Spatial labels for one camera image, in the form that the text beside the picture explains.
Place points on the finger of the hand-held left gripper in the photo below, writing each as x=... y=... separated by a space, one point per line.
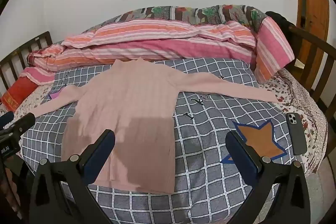
x=6 y=118
x=23 y=123

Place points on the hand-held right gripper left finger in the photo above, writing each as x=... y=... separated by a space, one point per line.
x=101 y=150

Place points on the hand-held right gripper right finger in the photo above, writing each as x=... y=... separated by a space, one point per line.
x=240 y=151

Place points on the pink ribbed sweater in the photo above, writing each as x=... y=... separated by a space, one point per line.
x=126 y=98

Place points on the red pillow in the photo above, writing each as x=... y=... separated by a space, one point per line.
x=18 y=94

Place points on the grey checked star blanket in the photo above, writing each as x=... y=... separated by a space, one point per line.
x=210 y=113

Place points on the smartphone in dark case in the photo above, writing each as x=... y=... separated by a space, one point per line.
x=297 y=134

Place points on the pink orange striped quilt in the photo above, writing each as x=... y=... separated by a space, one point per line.
x=157 y=37

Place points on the dark wooden footboard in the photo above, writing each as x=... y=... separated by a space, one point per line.
x=312 y=43

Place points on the dark cloth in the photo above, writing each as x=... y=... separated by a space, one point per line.
x=278 y=18

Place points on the brown floral patterned quilt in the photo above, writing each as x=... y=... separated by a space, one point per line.
x=189 y=12

